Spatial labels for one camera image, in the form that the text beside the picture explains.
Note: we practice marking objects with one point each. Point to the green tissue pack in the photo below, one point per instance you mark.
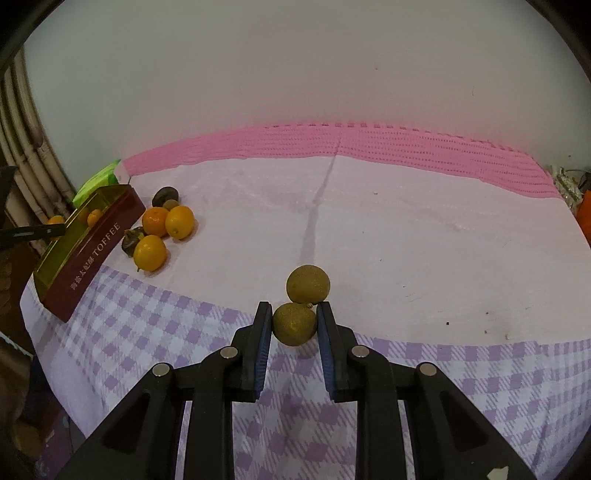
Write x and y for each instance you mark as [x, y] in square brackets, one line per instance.
[99, 180]

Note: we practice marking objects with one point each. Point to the brown longan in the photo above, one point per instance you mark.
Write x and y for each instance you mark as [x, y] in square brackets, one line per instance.
[172, 205]
[308, 285]
[294, 324]

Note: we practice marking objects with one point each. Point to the oval orange kumquat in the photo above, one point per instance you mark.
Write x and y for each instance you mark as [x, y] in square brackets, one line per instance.
[150, 253]

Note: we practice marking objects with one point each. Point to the pale patterned packet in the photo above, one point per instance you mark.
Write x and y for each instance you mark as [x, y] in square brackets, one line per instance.
[565, 182]

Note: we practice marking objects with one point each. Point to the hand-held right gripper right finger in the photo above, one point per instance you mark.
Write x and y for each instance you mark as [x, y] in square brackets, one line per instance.
[323, 355]

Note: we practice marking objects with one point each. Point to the orange tangerine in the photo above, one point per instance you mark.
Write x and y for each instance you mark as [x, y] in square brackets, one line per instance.
[180, 222]
[56, 220]
[94, 217]
[155, 220]

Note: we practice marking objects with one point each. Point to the beige patterned curtain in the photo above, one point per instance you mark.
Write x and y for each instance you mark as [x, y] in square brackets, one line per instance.
[27, 152]

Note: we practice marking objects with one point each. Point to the orange plastic object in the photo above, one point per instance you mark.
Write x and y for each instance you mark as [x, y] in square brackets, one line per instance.
[584, 217]

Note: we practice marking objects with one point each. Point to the red tin box gold inside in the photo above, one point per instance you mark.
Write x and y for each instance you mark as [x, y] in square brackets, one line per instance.
[92, 258]

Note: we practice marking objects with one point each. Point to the pink woven mat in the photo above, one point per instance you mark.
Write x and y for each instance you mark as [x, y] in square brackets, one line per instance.
[369, 147]

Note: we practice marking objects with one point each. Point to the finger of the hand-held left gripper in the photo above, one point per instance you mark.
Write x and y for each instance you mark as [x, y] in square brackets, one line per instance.
[27, 233]

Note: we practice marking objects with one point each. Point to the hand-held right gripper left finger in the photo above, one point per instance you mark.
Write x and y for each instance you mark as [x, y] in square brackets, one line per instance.
[264, 350]

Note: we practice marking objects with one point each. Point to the dark mangosteen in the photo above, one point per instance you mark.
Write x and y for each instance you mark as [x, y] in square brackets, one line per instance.
[164, 194]
[129, 242]

